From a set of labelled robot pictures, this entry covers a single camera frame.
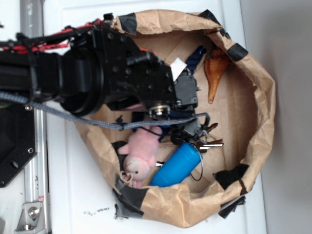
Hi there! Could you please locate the brown paper bag bin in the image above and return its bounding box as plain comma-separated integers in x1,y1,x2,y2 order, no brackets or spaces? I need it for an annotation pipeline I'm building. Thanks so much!
77,9,276,228

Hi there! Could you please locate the metal corner bracket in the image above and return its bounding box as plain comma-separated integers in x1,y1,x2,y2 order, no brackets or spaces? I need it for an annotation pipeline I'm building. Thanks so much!
14,202,47,234

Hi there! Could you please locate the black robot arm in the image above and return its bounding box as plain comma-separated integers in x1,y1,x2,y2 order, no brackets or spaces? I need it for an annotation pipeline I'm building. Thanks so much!
0,27,198,119

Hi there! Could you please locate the silver key bunch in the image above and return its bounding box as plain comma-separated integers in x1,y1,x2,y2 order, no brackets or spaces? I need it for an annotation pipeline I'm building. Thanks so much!
194,123,224,154

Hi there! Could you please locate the grey braided cable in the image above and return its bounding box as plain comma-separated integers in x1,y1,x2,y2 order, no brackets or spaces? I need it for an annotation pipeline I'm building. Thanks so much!
0,91,210,131

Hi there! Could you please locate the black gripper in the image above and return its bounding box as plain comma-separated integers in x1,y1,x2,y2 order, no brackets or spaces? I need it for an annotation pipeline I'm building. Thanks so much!
92,29,198,119

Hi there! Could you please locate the aluminium extrusion rail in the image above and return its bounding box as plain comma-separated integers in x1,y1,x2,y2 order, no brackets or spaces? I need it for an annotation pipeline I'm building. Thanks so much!
19,0,49,203

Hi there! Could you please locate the thin wire key ring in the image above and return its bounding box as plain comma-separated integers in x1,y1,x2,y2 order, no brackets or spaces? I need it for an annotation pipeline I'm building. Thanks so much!
190,149,204,182

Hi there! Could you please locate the dark blue twisted rope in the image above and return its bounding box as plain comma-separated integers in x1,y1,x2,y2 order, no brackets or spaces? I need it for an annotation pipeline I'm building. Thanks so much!
186,45,207,74

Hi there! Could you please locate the orange conch seashell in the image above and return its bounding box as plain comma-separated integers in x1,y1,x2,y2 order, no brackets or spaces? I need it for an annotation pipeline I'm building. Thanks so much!
204,48,230,104

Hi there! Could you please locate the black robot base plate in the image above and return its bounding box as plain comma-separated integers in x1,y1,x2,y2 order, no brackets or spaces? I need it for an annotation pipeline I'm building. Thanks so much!
0,104,37,188

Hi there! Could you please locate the pink plush llama toy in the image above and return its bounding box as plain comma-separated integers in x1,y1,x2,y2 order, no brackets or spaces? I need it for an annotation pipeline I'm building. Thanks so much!
117,126,162,189

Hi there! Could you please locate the blue plastic capsule container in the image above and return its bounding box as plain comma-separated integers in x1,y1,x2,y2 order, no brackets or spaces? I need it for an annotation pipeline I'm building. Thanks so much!
150,142,202,187

